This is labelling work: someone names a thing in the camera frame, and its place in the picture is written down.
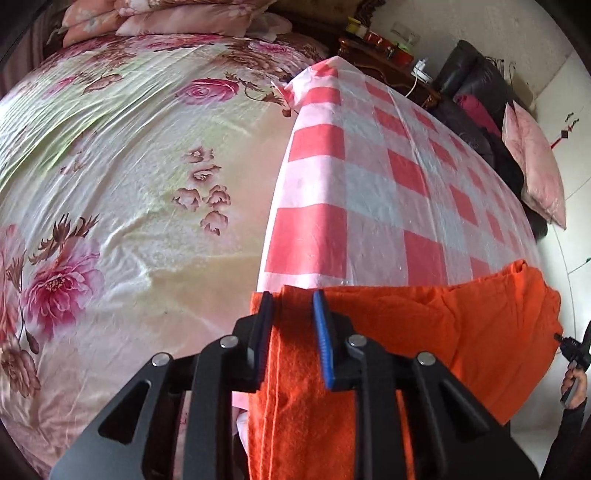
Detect magenta cloth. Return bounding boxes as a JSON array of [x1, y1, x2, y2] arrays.
[[454, 93, 502, 138]]

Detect red boxes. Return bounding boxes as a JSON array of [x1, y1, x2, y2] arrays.
[[364, 30, 413, 64]]

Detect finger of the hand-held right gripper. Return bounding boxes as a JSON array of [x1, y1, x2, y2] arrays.
[[553, 333, 584, 366]]

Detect white wall socket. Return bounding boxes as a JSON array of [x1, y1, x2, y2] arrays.
[[392, 22, 419, 45]]

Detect floral pink pillow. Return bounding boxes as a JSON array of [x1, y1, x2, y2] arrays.
[[113, 0, 278, 17], [115, 4, 274, 38], [60, 0, 126, 48]]

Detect brown bed headboard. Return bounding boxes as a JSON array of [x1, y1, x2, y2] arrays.
[[268, 0, 385, 35]]

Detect pink white checkered sheet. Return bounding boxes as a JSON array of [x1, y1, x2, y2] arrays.
[[231, 55, 546, 439]]

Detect wooden nightstand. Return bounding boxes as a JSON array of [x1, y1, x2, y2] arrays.
[[337, 37, 443, 110]]

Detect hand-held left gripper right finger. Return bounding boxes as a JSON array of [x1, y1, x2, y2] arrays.
[[312, 290, 539, 480]]

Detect person's right hand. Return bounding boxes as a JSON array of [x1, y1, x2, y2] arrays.
[[560, 361, 590, 409]]

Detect plain pink pillow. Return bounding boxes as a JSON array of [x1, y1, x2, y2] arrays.
[[502, 102, 568, 230]]

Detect black clothing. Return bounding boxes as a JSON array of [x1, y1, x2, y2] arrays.
[[480, 129, 528, 197]]

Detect floral bed sheet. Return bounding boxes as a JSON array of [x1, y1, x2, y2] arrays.
[[0, 34, 333, 478]]

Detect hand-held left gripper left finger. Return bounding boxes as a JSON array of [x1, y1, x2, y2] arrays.
[[50, 291, 275, 480]]

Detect red wall ornament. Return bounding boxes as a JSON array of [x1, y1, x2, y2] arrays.
[[551, 112, 581, 149]]

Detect black leather sofa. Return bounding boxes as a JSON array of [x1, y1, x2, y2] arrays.
[[431, 41, 550, 241]]

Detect person's right forearm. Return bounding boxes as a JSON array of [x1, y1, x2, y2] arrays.
[[539, 401, 588, 480]]

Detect orange pants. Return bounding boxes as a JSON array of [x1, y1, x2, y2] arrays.
[[248, 259, 563, 480]]

